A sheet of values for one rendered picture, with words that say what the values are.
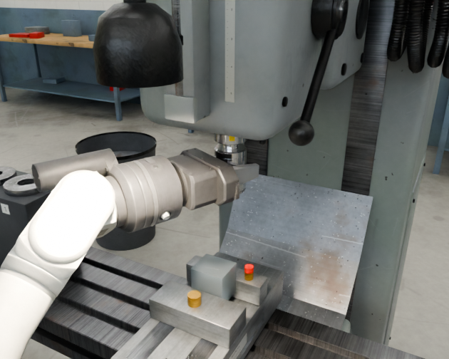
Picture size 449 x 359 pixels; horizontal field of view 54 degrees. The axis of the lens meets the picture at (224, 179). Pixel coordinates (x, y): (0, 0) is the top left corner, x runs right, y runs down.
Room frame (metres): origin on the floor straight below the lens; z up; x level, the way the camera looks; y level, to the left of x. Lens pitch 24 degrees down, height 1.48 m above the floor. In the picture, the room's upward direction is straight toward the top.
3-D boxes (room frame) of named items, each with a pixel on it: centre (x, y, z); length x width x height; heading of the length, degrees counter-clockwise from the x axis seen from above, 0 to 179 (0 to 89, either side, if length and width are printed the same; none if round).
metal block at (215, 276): (0.62, 0.02, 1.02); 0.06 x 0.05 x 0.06; 62
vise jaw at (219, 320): (0.57, 0.04, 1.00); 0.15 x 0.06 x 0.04; 62
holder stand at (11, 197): (0.86, 0.46, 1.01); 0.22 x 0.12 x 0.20; 64
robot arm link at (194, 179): (0.55, 0.06, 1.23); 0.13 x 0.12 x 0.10; 37
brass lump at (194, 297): (0.56, 0.05, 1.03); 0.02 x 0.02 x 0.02
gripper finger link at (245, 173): (0.58, -0.03, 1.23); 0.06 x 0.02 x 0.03; 127
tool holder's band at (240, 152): (0.60, -0.01, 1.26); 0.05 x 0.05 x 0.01
